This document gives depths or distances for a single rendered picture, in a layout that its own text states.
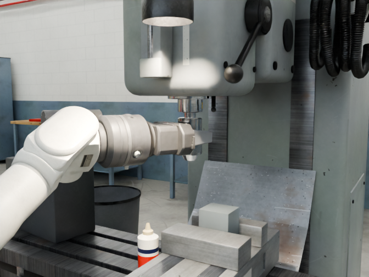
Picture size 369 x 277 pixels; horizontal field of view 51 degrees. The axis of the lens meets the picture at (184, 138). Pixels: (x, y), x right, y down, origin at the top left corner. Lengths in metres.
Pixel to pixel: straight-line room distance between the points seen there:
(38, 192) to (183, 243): 0.27
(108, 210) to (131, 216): 0.18
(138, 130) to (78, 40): 6.40
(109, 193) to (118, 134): 2.40
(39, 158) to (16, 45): 7.75
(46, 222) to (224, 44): 0.62
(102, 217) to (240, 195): 1.63
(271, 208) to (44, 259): 0.56
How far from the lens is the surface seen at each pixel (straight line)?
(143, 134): 0.64
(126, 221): 2.65
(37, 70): 7.79
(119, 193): 3.00
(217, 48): 0.63
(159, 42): 0.63
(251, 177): 1.08
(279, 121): 1.06
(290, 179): 1.05
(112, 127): 0.62
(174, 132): 0.67
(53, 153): 0.55
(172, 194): 4.96
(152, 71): 0.63
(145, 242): 0.75
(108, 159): 0.63
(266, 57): 0.79
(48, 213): 1.00
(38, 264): 0.93
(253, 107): 1.08
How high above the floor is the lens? 1.31
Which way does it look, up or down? 6 degrees down
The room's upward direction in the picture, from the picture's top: straight up
